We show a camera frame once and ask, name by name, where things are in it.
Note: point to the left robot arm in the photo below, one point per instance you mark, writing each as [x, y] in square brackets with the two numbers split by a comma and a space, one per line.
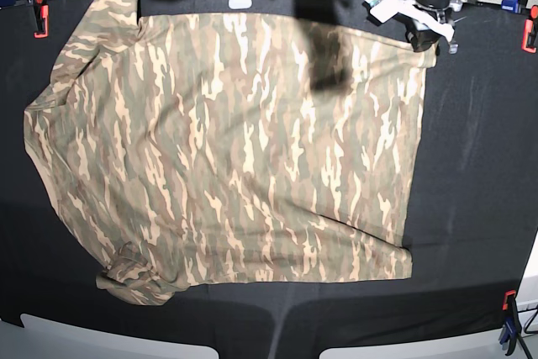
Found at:
[426, 21]

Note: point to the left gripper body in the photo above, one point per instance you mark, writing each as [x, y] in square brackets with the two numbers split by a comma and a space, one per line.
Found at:
[426, 21]

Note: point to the red blue clamp front right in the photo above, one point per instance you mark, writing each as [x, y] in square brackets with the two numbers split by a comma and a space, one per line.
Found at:
[511, 328]

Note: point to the red clamp left rear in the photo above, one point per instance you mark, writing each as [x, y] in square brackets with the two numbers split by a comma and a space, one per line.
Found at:
[41, 14]

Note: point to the black table cloth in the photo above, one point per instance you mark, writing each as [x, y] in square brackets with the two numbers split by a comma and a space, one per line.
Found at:
[471, 224]

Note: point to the red clamp right rear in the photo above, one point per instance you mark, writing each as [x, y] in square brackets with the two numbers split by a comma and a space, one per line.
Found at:
[530, 31]

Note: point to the camouflage t-shirt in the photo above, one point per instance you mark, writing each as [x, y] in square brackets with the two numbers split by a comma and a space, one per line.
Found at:
[208, 148]

